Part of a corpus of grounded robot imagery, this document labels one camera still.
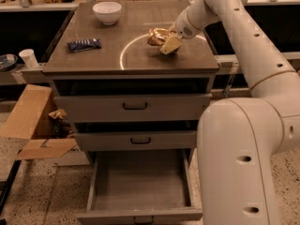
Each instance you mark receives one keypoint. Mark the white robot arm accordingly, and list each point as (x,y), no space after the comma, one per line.
(237,136)

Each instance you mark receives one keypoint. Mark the dark round lid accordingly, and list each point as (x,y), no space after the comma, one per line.
(8,62)

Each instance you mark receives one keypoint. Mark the white ceramic bowl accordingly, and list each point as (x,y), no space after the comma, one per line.
(107,13)

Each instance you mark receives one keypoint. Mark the brown cardboard box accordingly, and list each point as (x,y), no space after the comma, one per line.
(32,119)

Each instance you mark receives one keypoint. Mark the dark blue snack bar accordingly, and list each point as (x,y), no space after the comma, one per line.
(84,45)

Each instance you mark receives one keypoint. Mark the bottom grey open drawer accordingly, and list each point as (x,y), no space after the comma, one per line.
(140,188)

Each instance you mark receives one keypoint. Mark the middle grey drawer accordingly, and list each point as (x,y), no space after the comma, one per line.
(145,140)

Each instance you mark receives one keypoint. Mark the grey drawer cabinet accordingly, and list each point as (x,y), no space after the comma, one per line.
(126,65)

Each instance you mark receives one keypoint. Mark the white paper cup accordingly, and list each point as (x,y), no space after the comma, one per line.
(28,56)

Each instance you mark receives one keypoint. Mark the top grey drawer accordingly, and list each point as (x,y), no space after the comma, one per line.
(93,109)

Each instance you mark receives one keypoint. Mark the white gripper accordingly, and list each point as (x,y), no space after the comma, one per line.
(183,27)

